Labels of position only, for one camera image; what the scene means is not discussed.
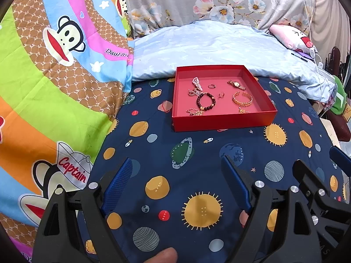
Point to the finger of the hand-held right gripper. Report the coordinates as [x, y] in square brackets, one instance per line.
[308, 174]
[341, 159]

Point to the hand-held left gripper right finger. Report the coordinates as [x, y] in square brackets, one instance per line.
[237, 185]

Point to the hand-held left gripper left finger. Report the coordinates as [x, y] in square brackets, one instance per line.
[116, 186]

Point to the red jewelry box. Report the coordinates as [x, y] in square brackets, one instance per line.
[219, 115]

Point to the gold bangle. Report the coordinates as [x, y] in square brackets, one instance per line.
[241, 104]

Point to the rose gold charm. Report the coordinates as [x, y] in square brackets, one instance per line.
[191, 93]

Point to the person's left hand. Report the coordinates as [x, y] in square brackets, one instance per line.
[161, 256]

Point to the navy planet print bed sheet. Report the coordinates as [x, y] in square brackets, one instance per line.
[164, 156]

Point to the green cloth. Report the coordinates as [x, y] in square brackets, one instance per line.
[338, 101]

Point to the gold wrist watch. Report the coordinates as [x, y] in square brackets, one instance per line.
[236, 84]

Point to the dark wooden chair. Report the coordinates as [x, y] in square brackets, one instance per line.
[336, 59]

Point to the colourful cartoon monkey blanket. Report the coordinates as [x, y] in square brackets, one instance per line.
[54, 87]

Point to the pink plush pillow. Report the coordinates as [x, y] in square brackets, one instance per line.
[290, 37]

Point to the light blue quilt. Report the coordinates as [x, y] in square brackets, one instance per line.
[219, 46]

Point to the beige curtain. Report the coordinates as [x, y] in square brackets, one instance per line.
[330, 13]

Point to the grey floral cloth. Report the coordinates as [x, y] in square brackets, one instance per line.
[192, 0]

